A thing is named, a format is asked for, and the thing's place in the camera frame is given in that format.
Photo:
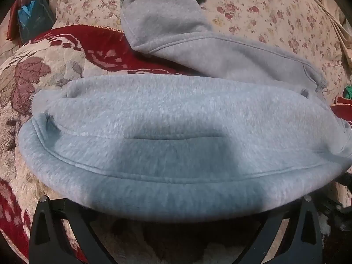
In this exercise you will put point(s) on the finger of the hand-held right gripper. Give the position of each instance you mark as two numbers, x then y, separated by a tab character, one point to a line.
342	214

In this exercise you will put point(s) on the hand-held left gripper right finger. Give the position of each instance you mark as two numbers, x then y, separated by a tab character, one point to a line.
286	239

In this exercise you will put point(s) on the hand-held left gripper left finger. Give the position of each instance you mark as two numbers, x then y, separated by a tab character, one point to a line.
66	239

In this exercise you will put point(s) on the green cloth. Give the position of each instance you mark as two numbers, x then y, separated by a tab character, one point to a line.
348	92

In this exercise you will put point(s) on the red floral blanket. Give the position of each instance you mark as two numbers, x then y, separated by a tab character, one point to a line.
41	68

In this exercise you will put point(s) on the floral bed sheet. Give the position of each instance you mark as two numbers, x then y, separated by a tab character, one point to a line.
261	19

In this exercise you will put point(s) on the blue plastic bag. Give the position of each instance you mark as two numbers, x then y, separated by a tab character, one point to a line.
33	19

